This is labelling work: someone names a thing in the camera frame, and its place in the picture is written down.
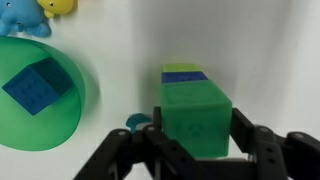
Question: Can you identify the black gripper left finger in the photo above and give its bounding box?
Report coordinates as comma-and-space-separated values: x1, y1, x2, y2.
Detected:
73, 106, 201, 180

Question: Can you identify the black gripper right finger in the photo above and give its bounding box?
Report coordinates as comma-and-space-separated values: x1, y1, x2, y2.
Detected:
229, 107, 320, 180

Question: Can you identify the green toy block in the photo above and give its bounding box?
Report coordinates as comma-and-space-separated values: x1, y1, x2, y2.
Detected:
159, 80, 233, 159

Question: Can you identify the small blue block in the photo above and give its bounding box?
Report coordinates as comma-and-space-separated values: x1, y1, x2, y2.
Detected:
161, 71, 210, 84

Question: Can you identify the large dark blue block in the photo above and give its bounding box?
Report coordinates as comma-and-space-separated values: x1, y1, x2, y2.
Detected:
1, 57, 75, 117

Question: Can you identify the translucent green bowl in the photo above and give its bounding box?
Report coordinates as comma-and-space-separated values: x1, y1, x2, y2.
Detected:
0, 35, 86, 152

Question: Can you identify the teal toy animal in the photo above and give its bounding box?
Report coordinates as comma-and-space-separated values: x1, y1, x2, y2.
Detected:
125, 113, 151, 134

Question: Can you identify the light blue toy animal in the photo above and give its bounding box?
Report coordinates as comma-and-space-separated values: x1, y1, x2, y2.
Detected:
0, 0, 53, 38

